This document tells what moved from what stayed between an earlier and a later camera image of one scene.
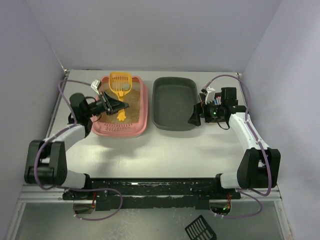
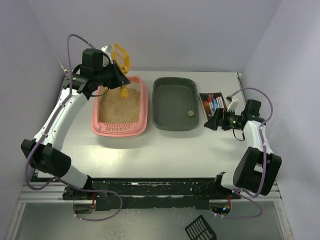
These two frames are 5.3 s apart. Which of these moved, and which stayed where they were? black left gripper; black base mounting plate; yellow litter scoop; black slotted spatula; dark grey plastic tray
Moved: black left gripper; yellow litter scoop
Stayed: dark grey plastic tray; black base mounting plate; black slotted spatula
